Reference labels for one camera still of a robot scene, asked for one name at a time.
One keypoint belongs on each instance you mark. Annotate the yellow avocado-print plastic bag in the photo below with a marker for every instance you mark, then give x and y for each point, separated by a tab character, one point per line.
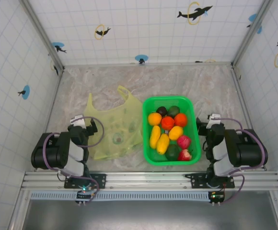
110	129

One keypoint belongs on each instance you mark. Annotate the red-orange round fake fruit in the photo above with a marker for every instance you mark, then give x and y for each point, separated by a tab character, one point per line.
181	119

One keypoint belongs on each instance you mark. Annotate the red fake apple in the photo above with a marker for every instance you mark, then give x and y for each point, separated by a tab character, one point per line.
183	141

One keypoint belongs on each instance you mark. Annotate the short orange-yellow fake mango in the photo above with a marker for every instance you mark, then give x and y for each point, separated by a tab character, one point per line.
175	133

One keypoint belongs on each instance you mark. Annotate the red fake tomato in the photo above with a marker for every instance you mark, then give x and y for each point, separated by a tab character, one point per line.
168	122

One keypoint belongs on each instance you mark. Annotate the dark green round fake avocado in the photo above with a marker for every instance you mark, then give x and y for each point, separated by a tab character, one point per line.
172	153

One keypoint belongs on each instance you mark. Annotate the long yellow fake mango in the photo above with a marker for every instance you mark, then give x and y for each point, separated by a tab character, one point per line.
155	136
163	143

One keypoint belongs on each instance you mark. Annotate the green plastic basket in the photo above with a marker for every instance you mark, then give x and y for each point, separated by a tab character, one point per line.
148	158

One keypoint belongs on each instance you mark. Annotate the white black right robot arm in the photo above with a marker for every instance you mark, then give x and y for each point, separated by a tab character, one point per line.
246	153

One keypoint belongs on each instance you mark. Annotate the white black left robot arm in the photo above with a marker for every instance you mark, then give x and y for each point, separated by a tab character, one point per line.
50	153

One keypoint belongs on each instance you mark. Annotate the dark purple fake fruit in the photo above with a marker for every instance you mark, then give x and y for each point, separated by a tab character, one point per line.
161	111

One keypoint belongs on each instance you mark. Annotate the fake orange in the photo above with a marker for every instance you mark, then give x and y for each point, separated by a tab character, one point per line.
154	118

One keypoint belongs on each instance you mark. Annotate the aluminium base bar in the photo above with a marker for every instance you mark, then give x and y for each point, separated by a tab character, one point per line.
153	64
243	100
50	119

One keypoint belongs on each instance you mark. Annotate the small black circuit board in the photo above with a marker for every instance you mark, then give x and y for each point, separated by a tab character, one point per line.
84	195
216	197

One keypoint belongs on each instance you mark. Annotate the dolphin blue disc sticker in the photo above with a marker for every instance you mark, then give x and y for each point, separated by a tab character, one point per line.
25	92
252	18
58	46
141	58

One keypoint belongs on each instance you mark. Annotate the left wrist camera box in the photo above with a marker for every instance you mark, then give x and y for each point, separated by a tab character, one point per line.
77	122

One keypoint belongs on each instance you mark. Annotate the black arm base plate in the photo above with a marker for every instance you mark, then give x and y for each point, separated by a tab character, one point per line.
100	180
196	180

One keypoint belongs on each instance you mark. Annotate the aluminium mounting rail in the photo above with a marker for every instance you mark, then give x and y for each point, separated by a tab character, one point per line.
141	178

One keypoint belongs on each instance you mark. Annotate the aluminium corner post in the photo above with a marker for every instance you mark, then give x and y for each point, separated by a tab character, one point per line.
43	36
251	33

